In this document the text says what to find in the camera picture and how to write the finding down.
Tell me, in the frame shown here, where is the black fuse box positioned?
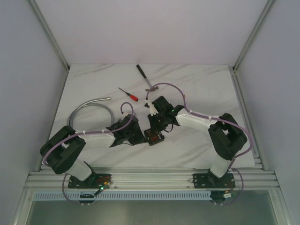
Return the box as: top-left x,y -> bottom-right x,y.
144,129 -> 165,146

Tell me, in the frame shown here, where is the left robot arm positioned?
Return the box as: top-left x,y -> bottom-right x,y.
40,114 -> 147,188

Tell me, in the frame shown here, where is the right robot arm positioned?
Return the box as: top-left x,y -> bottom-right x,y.
144,96 -> 248,187

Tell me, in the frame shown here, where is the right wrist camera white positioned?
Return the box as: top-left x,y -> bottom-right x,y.
144,98 -> 158,116

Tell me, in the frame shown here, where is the red handled screwdriver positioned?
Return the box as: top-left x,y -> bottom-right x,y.
118,87 -> 139,102

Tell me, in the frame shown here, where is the aluminium front rail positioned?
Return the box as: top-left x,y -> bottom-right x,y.
24,168 -> 280,191

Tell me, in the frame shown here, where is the flexible metal hose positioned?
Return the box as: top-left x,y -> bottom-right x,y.
67,97 -> 115,128

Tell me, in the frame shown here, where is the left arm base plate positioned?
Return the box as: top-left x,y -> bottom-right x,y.
67,173 -> 111,189

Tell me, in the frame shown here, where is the claw hammer black handle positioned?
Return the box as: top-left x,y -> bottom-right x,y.
136,64 -> 158,92

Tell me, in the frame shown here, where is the slotted cable duct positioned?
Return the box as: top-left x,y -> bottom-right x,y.
33,191 -> 211,201

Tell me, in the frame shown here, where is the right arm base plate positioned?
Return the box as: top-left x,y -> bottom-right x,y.
193,173 -> 236,189

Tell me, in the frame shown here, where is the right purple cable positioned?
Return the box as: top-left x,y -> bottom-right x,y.
145,82 -> 253,207

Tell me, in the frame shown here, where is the left aluminium frame post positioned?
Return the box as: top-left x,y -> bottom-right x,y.
28,0 -> 70,72

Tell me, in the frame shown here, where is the aluminium frame post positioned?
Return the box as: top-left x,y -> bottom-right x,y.
28,0 -> 70,72
232,0 -> 276,72

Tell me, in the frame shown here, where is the right aluminium frame post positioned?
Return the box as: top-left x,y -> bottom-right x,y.
232,0 -> 276,72

